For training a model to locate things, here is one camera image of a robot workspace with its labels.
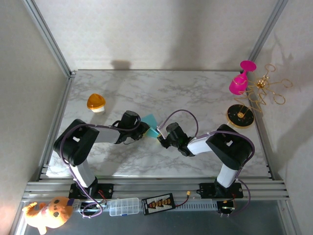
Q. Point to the black charging board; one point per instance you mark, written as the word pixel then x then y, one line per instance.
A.
pixel 158 204

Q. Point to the small black electronics module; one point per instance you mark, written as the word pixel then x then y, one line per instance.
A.
pixel 226 208

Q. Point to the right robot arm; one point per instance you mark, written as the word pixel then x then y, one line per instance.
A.
pixel 232 149

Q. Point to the pink plastic wine glass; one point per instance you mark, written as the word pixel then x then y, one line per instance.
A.
pixel 236 85

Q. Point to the light blue paper sheet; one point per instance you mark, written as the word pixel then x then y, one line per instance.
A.
pixel 149 120

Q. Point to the orange mushroom toy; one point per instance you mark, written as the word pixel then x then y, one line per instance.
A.
pixel 96 101

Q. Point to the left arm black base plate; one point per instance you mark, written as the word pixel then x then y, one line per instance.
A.
pixel 106 191

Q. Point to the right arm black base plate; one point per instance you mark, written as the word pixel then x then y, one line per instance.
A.
pixel 207 191

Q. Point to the orange plush toy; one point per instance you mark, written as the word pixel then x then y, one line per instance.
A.
pixel 53 211

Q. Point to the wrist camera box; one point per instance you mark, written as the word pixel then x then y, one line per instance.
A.
pixel 130 118
pixel 174 128

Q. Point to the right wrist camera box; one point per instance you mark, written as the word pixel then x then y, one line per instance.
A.
pixel 174 128

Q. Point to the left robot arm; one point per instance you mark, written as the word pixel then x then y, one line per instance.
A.
pixel 73 144

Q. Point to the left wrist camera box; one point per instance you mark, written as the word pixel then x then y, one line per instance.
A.
pixel 130 118

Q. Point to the aluminium frame post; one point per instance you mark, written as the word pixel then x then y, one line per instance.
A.
pixel 49 39
pixel 267 29

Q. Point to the clear plastic compartment box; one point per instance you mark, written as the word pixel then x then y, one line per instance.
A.
pixel 123 206

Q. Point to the aluminium frame rail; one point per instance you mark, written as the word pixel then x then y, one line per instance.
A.
pixel 156 187

